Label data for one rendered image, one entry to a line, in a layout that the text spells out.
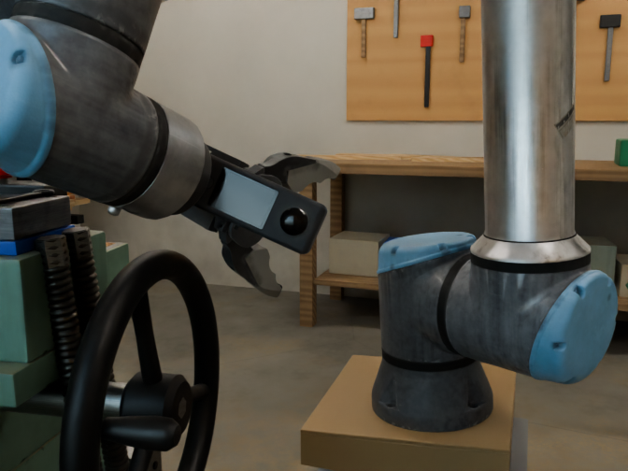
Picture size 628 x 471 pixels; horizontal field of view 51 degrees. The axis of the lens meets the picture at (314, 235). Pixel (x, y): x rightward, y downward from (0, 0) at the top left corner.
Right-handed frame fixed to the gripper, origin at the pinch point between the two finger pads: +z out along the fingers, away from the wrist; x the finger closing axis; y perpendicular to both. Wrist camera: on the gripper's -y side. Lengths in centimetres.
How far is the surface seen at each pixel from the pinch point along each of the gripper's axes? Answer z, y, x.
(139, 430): -21.8, -9.2, 17.5
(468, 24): 241, 142, -128
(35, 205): -24.4, 10.5, 7.8
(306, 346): 205, 122, 56
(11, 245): -26.2, 8.3, 11.2
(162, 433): -21.1, -10.7, 16.9
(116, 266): 1.5, 28.2, 16.1
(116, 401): -14.6, 1.3, 21.1
